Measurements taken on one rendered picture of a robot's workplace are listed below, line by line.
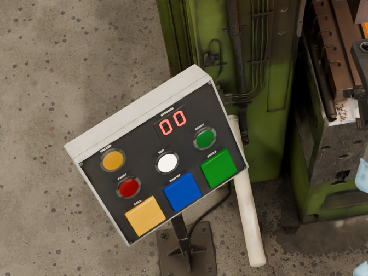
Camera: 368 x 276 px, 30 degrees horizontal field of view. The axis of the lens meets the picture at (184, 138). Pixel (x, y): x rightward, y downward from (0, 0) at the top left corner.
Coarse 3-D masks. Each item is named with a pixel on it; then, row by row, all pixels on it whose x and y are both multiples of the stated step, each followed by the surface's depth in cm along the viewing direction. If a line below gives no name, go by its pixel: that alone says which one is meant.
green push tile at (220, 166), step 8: (224, 152) 156; (208, 160) 155; (216, 160) 156; (224, 160) 157; (232, 160) 158; (200, 168) 156; (208, 168) 156; (216, 168) 157; (224, 168) 158; (232, 168) 159; (208, 176) 157; (216, 176) 158; (224, 176) 159; (208, 184) 159; (216, 184) 159
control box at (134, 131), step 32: (160, 96) 147; (192, 96) 146; (96, 128) 147; (128, 128) 143; (160, 128) 145; (192, 128) 150; (224, 128) 154; (96, 160) 142; (128, 160) 146; (192, 160) 154; (96, 192) 146; (160, 192) 154; (128, 224) 154; (160, 224) 158
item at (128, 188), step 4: (128, 180) 148; (132, 180) 148; (124, 184) 148; (128, 184) 148; (132, 184) 149; (136, 184) 149; (120, 188) 148; (124, 188) 148; (128, 188) 149; (132, 188) 149; (136, 188) 150; (120, 192) 148; (124, 192) 149; (128, 192) 149; (132, 192) 150; (124, 196) 149; (128, 196) 150
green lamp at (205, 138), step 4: (204, 132) 151; (208, 132) 152; (212, 132) 152; (200, 136) 151; (204, 136) 152; (208, 136) 152; (212, 136) 153; (196, 140) 151; (200, 140) 152; (204, 140) 152; (208, 140) 153; (212, 140) 153; (200, 144) 152; (204, 144) 153; (208, 144) 153
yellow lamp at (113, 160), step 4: (112, 152) 143; (116, 152) 143; (108, 156) 143; (112, 156) 143; (116, 156) 144; (120, 156) 144; (104, 160) 143; (108, 160) 143; (112, 160) 144; (116, 160) 144; (120, 160) 145; (104, 164) 143; (108, 164) 144; (112, 164) 144; (116, 164) 144; (120, 164) 145; (108, 168) 144; (112, 168) 145; (116, 168) 145
